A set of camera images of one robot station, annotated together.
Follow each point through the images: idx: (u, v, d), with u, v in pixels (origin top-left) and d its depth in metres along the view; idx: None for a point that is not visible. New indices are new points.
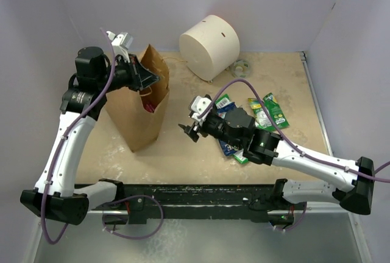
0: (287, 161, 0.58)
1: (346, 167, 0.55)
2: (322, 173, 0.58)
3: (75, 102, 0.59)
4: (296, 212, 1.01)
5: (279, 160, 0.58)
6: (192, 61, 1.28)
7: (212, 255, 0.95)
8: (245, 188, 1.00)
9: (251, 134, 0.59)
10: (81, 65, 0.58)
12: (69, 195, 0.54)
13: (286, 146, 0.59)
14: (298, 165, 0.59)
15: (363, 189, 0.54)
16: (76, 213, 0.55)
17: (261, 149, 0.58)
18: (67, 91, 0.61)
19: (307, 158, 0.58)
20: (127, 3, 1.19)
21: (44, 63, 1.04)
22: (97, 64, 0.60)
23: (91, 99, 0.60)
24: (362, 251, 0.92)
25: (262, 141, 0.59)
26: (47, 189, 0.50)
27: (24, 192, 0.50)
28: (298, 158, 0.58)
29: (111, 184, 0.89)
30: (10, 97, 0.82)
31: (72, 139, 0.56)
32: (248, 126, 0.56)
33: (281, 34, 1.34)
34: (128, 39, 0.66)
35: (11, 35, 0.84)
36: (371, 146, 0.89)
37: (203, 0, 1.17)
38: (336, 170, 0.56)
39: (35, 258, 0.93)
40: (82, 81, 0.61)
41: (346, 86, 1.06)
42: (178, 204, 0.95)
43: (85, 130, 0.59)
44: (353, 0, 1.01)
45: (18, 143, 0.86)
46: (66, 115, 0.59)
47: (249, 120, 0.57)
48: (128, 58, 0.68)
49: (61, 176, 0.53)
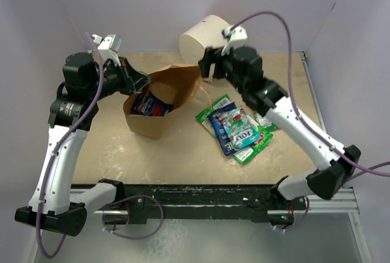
0: (281, 118, 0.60)
1: (332, 145, 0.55)
2: (307, 143, 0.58)
3: (63, 114, 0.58)
4: (296, 213, 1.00)
5: (273, 113, 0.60)
6: (192, 61, 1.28)
7: (211, 255, 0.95)
8: (245, 188, 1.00)
9: (256, 78, 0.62)
10: (69, 74, 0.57)
12: (64, 209, 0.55)
13: (288, 104, 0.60)
14: (289, 126, 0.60)
15: (338, 171, 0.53)
16: (74, 226, 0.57)
17: (262, 95, 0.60)
18: (56, 102, 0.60)
19: (300, 123, 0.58)
20: (127, 3, 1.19)
21: (44, 64, 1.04)
22: (86, 72, 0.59)
23: (80, 110, 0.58)
24: (362, 251, 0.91)
25: (266, 90, 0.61)
26: (41, 208, 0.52)
27: (19, 210, 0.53)
28: (293, 120, 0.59)
29: (112, 185, 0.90)
30: (10, 97, 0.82)
31: (62, 155, 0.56)
32: (251, 66, 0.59)
33: (281, 34, 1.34)
34: (116, 40, 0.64)
35: (10, 35, 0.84)
36: (371, 146, 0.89)
37: (203, 0, 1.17)
38: (322, 145, 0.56)
39: (36, 258, 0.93)
40: (72, 90, 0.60)
41: (346, 86, 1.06)
42: (178, 204, 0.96)
43: (75, 143, 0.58)
44: (353, 0, 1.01)
45: (18, 142, 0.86)
46: (55, 129, 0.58)
47: (255, 59, 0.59)
48: (119, 62, 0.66)
49: (53, 195, 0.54)
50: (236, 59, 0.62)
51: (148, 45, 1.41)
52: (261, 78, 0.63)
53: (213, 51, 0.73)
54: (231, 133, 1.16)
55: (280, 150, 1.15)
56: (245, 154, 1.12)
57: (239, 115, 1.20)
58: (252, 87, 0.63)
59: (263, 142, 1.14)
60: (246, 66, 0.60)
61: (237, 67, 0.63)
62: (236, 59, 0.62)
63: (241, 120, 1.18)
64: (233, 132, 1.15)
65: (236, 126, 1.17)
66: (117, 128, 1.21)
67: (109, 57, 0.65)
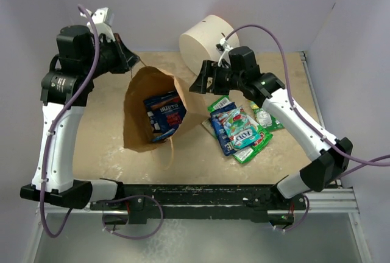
0: (275, 108, 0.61)
1: (323, 136, 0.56)
2: (300, 133, 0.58)
3: (55, 91, 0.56)
4: (296, 213, 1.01)
5: (269, 104, 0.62)
6: (192, 61, 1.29)
7: (212, 255, 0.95)
8: (245, 188, 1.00)
9: (250, 73, 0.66)
10: (63, 45, 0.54)
12: (68, 187, 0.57)
13: (284, 95, 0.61)
14: (283, 117, 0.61)
15: (328, 158, 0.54)
16: (80, 199, 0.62)
17: (259, 86, 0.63)
18: (48, 76, 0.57)
19: (294, 112, 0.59)
20: (127, 3, 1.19)
21: (44, 64, 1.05)
22: (81, 44, 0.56)
23: (73, 85, 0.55)
24: (362, 251, 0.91)
25: (264, 81, 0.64)
26: (44, 186, 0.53)
27: (22, 189, 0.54)
28: (287, 109, 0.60)
29: (113, 182, 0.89)
30: (10, 97, 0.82)
31: (60, 134, 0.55)
32: (245, 61, 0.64)
33: (281, 34, 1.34)
34: (109, 14, 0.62)
35: (10, 35, 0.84)
36: (370, 146, 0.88)
37: (202, 0, 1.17)
38: (314, 134, 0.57)
39: (36, 257, 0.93)
40: (65, 63, 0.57)
41: (345, 86, 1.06)
42: (178, 204, 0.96)
43: (72, 121, 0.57)
44: (353, 1, 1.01)
45: (18, 143, 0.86)
46: (50, 107, 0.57)
47: (248, 53, 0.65)
48: (113, 37, 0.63)
49: (56, 173, 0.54)
50: (231, 55, 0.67)
51: (148, 45, 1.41)
52: (258, 70, 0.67)
53: (210, 63, 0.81)
54: (231, 133, 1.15)
55: (280, 150, 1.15)
56: (245, 154, 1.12)
57: (239, 115, 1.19)
58: (250, 79, 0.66)
59: (263, 142, 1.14)
60: (240, 59, 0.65)
61: (233, 63, 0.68)
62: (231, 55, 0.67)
63: (241, 120, 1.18)
64: (233, 132, 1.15)
65: (236, 126, 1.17)
66: (117, 128, 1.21)
67: (102, 31, 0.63)
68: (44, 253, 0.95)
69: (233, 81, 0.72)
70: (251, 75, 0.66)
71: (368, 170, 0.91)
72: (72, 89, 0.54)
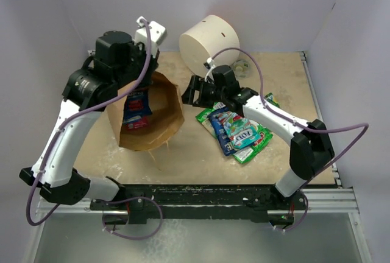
0: (251, 111, 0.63)
1: (294, 120, 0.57)
2: (275, 126, 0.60)
3: (77, 90, 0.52)
4: (296, 212, 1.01)
5: (245, 108, 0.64)
6: (192, 61, 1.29)
7: (211, 255, 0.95)
8: (245, 188, 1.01)
9: (230, 87, 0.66)
10: (100, 49, 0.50)
12: (63, 183, 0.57)
13: (258, 99, 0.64)
14: (261, 117, 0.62)
15: (301, 138, 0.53)
16: (72, 196, 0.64)
17: (237, 98, 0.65)
18: (77, 73, 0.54)
19: (267, 109, 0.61)
20: (127, 3, 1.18)
21: (44, 64, 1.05)
22: (119, 52, 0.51)
23: (94, 91, 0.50)
24: (362, 250, 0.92)
25: (240, 94, 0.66)
26: (39, 177, 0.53)
27: (22, 171, 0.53)
28: (261, 109, 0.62)
29: (115, 184, 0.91)
30: (10, 97, 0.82)
31: (67, 133, 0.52)
32: (225, 79, 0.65)
33: (281, 34, 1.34)
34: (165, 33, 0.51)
35: (11, 35, 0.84)
36: (371, 146, 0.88)
37: (203, 0, 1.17)
38: (286, 122, 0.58)
39: (36, 257, 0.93)
40: (97, 66, 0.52)
41: (345, 86, 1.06)
42: (178, 204, 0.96)
43: (83, 124, 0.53)
44: (353, 0, 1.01)
45: (19, 143, 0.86)
46: (67, 104, 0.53)
47: (228, 71, 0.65)
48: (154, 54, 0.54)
49: (52, 169, 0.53)
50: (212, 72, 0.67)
51: None
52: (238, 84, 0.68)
53: (197, 78, 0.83)
54: (231, 133, 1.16)
55: (280, 151, 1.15)
56: (245, 154, 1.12)
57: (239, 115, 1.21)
58: (231, 92, 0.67)
59: (263, 142, 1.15)
60: (221, 78, 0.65)
61: (216, 80, 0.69)
62: (213, 73, 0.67)
63: (241, 120, 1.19)
64: (233, 132, 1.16)
65: (236, 126, 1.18)
66: None
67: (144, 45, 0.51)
68: (44, 253, 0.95)
69: (216, 95, 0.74)
70: (231, 89, 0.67)
71: (368, 170, 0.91)
72: (91, 94, 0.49)
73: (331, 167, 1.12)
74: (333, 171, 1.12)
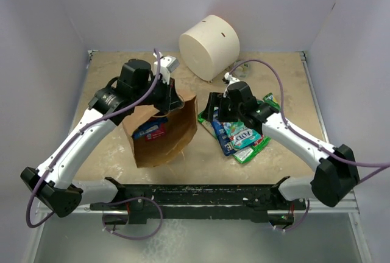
0: (272, 129, 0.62)
1: (319, 144, 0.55)
2: (298, 148, 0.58)
3: (103, 103, 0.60)
4: (296, 212, 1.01)
5: (265, 127, 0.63)
6: (192, 61, 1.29)
7: (211, 255, 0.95)
8: (245, 188, 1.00)
9: (248, 103, 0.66)
10: (125, 72, 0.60)
12: (63, 187, 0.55)
13: (278, 117, 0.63)
14: (281, 137, 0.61)
15: (330, 166, 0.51)
16: (62, 206, 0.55)
17: (256, 114, 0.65)
18: (103, 90, 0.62)
19: (289, 130, 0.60)
20: (127, 3, 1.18)
21: (45, 64, 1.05)
22: (140, 76, 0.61)
23: (117, 106, 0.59)
24: (362, 250, 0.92)
25: (259, 110, 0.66)
26: (46, 176, 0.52)
27: (27, 168, 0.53)
28: (283, 129, 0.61)
29: (114, 185, 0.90)
30: (10, 97, 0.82)
31: (86, 136, 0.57)
32: (242, 95, 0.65)
33: (281, 34, 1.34)
34: (175, 63, 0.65)
35: (11, 35, 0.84)
36: (371, 146, 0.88)
37: (203, 0, 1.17)
38: (311, 145, 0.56)
39: (36, 257, 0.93)
40: (120, 86, 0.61)
41: (345, 86, 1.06)
42: (178, 204, 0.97)
43: (102, 131, 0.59)
44: (353, 0, 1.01)
45: (19, 143, 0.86)
46: (91, 112, 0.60)
47: (244, 87, 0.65)
48: (167, 81, 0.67)
49: (61, 168, 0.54)
50: (228, 89, 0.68)
51: (148, 45, 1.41)
52: (255, 100, 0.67)
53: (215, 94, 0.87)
54: (231, 133, 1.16)
55: (280, 151, 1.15)
56: (245, 154, 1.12)
57: None
58: (250, 109, 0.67)
59: (263, 143, 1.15)
60: (237, 94, 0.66)
61: (232, 97, 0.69)
62: (229, 91, 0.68)
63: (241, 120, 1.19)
64: (233, 132, 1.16)
65: (236, 126, 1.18)
66: (117, 128, 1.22)
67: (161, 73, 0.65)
68: (44, 253, 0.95)
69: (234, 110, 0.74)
70: (249, 106, 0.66)
71: (367, 170, 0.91)
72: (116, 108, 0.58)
73: None
74: None
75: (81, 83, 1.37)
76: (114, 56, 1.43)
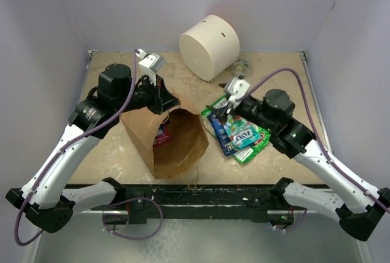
0: (311, 162, 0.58)
1: (367, 190, 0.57)
2: (340, 188, 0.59)
3: (84, 117, 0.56)
4: (296, 212, 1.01)
5: (303, 157, 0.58)
6: (192, 61, 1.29)
7: (211, 255, 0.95)
8: (245, 188, 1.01)
9: (285, 122, 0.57)
10: (103, 82, 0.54)
12: (50, 206, 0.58)
13: (317, 147, 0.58)
14: (318, 170, 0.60)
15: (378, 215, 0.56)
16: (53, 223, 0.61)
17: (291, 139, 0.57)
18: (84, 102, 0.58)
19: (332, 166, 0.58)
20: (127, 3, 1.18)
21: (46, 64, 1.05)
22: (120, 84, 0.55)
23: (100, 119, 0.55)
24: (362, 251, 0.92)
25: (294, 133, 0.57)
26: (29, 198, 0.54)
27: (11, 190, 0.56)
28: (324, 163, 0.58)
29: (112, 189, 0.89)
30: (11, 97, 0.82)
31: (68, 154, 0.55)
32: (286, 112, 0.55)
33: (281, 34, 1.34)
34: (159, 61, 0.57)
35: (12, 35, 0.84)
36: (371, 146, 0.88)
37: (203, 0, 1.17)
38: (355, 189, 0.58)
39: (36, 258, 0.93)
40: (100, 96, 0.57)
41: (345, 86, 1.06)
42: (178, 204, 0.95)
43: (84, 148, 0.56)
44: (353, 1, 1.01)
45: (19, 143, 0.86)
46: (72, 128, 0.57)
47: (290, 107, 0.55)
48: (154, 81, 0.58)
49: (44, 190, 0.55)
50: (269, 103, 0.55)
51: (148, 46, 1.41)
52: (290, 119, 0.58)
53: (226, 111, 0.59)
54: (231, 133, 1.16)
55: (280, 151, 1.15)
56: (245, 154, 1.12)
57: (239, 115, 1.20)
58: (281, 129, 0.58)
59: (263, 143, 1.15)
60: (281, 112, 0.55)
61: (267, 110, 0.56)
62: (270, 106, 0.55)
63: (241, 120, 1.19)
64: (233, 132, 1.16)
65: (236, 126, 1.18)
66: (117, 128, 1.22)
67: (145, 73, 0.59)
68: (45, 252, 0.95)
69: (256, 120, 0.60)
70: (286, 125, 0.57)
71: (367, 170, 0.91)
72: (97, 121, 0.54)
73: None
74: None
75: (81, 84, 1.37)
76: (114, 56, 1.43)
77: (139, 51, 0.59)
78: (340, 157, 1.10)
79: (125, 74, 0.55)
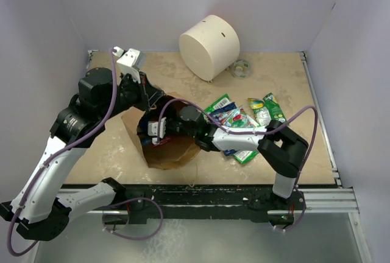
0: (219, 140, 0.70)
1: (253, 131, 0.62)
2: (244, 143, 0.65)
3: (65, 127, 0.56)
4: (295, 212, 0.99)
5: (215, 142, 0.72)
6: (192, 61, 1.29)
7: (212, 255, 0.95)
8: (245, 188, 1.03)
9: (200, 127, 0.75)
10: (83, 89, 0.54)
12: (42, 218, 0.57)
13: (220, 131, 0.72)
14: (230, 142, 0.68)
15: (268, 143, 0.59)
16: (49, 232, 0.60)
17: (208, 137, 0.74)
18: (66, 111, 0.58)
19: (231, 134, 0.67)
20: (127, 2, 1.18)
21: (46, 63, 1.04)
22: (101, 91, 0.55)
23: (82, 128, 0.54)
24: (362, 251, 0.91)
25: (208, 133, 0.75)
26: (19, 212, 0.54)
27: (1, 205, 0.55)
28: (227, 136, 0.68)
29: (110, 190, 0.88)
30: (10, 97, 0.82)
31: (52, 168, 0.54)
32: (198, 119, 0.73)
33: (281, 34, 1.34)
34: (141, 57, 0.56)
35: (11, 34, 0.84)
36: (371, 145, 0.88)
37: (203, 0, 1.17)
38: (250, 136, 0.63)
39: (36, 259, 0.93)
40: (83, 103, 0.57)
41: (345, 86, 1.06)
42: (178, 204, 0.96)
43: (69, 159, 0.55)
44: (353, 1, 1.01)
45: (18, 143, 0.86)
46: (53, 140, 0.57)
47: (200, 115, 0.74)
48: (139, 80, 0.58)
49: (33, 205, 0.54)
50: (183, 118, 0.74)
51: (148, 45, 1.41)
52: (206, 123, 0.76)
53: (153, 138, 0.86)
54: None
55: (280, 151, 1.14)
56: (245, 154, 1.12)
57: (239, 115, 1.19)
58: (200, 133, 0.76)
59: None
60: (192, 123, 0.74)
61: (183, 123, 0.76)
62: (184, 119, 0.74)
63: (241, 120, 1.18)
64: None
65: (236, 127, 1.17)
66: (117, 128, 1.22)
67: (128, 72, 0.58)
68: (45, 254, 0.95)
69: (182, 131, 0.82)
70: (201, 130, 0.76)
71: (367, 170, 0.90)
72: (78, 133, 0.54)
73: (330, 167, 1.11)
74: (333, 171, 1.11)
75: None
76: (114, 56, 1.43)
77: (114, 50, 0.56)
78: (340, 157, 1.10)
79: (106, 80, 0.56)
